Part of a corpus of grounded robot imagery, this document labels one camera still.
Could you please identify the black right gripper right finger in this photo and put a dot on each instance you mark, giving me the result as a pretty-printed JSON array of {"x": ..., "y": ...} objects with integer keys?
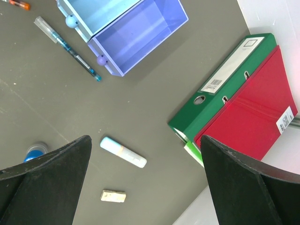
[{"x": 246, "y": 191}]

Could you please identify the red folder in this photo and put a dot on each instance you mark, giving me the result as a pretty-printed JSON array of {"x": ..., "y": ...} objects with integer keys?
[{"x": 258, "y": 113}]

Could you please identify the blue white highlighter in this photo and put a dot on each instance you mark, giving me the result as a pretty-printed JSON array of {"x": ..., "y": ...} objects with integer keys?
[{"x": 121, "y": 151}]

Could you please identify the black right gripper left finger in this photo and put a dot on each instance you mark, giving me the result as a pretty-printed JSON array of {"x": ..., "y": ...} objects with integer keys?
[{"x": 45, "y": 190}]

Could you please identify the white eraser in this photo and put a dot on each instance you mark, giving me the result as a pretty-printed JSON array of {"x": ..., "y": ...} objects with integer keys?
[{"x": 113, "y": 196}]

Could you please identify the aluminium frame rail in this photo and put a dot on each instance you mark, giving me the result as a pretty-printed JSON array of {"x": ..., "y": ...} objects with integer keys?
[{"x": 295, "y": 123}]

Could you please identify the purple plastic drawer bin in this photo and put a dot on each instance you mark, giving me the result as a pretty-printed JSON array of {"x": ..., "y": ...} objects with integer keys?
[{"x": 129, "y": 39}]

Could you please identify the blue clear pen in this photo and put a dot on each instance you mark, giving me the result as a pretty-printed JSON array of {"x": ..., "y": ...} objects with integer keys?
[{"x": 56, "y": 38}]

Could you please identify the light blue drawer bin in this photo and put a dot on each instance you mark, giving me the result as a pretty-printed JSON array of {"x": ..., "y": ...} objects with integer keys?
[{"x": 89, "y": 17}]

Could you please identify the green lever arch binder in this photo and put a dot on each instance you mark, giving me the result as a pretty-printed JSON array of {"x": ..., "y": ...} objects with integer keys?
[{"x": 225, "y": 81}]

